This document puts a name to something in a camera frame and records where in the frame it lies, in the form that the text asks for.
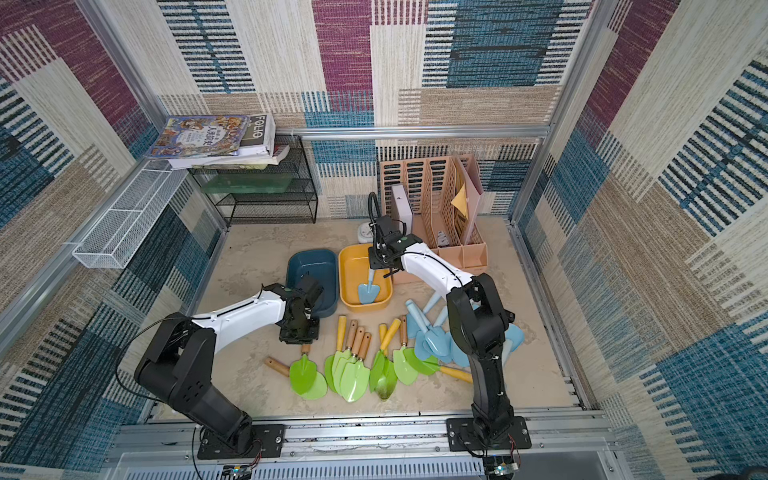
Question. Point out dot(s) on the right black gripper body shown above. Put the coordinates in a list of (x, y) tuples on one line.
[(380, 260)]

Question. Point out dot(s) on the colorful picture book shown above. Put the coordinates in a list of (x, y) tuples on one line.
[(199, 136)]

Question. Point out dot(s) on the green shovel yellow handle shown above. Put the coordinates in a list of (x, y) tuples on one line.
[(330, 361), (431, 366), (383, 378)]

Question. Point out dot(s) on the black wire shelf rack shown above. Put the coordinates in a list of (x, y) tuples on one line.
[(263, 194)]

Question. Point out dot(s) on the green shovel wooden handle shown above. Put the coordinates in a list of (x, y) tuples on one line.
[(363, 371), (405, 373), (349, 375), (319, 388), (302, 373), (346, 354)]

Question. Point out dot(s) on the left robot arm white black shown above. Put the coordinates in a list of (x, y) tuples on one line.
[(177, 365)]

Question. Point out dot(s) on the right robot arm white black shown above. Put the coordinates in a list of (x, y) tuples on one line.
[(477, 319)]

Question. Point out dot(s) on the yellow storage tray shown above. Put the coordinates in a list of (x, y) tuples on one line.
[(353, 272)]

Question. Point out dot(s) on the pink desk file organizer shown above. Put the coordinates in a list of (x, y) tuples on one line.
[(430, 184)]

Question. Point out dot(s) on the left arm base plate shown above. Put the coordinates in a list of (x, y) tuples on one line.
[(261, 440)]

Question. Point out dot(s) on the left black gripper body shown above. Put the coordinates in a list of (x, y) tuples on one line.
[(306, 331)]

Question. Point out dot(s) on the white alarm clock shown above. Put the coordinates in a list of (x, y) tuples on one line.
[(364, 233)]

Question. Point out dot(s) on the white box in organizer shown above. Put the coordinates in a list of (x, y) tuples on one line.
[(401, 209)]

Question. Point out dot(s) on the pink folder with yellow paper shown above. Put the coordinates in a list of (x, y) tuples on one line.
[(468, 194)]

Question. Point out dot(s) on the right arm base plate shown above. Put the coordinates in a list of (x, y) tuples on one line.
[(469, 435)]

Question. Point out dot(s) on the white wire mesh basket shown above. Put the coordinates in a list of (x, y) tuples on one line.
[(115, 238)]

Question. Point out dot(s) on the stack of white books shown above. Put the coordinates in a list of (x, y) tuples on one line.
[(258, 149)]

